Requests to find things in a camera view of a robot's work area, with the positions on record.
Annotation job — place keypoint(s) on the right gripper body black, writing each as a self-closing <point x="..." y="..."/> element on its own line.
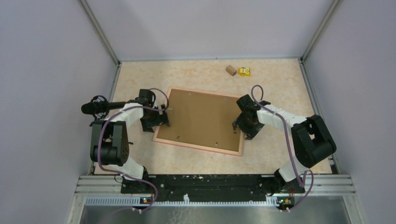
<point x="250" y="129"/>

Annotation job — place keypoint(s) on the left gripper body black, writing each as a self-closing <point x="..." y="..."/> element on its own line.
<point x="153" y="119"/>

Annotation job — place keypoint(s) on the wooden picture frame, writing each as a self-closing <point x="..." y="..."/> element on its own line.
<point x="198" y="148"/>

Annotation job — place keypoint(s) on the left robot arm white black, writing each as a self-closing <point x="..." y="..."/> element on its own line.
<point x="109" y="140"/>

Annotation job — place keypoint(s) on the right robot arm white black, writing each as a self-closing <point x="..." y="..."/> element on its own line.
<point x="307" y="138"/>

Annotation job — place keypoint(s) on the yellow toy block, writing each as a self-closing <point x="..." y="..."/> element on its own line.
<point x="243" y="71"/>

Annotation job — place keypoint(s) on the black microphone orange tip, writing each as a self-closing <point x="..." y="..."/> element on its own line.
<point x="99" y="107"/>

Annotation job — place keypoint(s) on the small wooden block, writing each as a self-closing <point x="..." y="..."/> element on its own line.
<point x="231" y="70"/>

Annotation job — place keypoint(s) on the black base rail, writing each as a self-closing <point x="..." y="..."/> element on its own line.
<point x="211" y="188"/>

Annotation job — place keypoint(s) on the white cable duct strip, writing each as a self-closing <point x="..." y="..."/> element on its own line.
<point x="137" y="201"/>

